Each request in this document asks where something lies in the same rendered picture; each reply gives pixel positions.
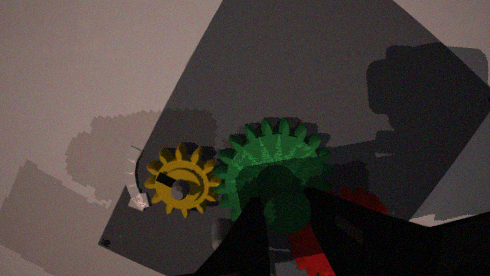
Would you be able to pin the green gear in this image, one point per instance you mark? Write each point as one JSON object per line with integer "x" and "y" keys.
{"x": 274, "y": 165}

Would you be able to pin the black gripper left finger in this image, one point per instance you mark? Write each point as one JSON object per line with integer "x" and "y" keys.
{"x": 244, "y": 250}

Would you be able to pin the dark grey board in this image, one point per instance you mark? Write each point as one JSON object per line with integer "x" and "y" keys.
{"x": 393, "y": 105}

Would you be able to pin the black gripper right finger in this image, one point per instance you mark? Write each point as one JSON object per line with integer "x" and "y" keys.
{"x": 358, "y": 241}

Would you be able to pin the red gear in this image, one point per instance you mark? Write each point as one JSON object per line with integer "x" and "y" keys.
{"x": 305, "y": 248}

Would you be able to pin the yellow gear with black stripe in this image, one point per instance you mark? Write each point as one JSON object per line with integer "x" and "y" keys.
{"x": 186, "y": 167}

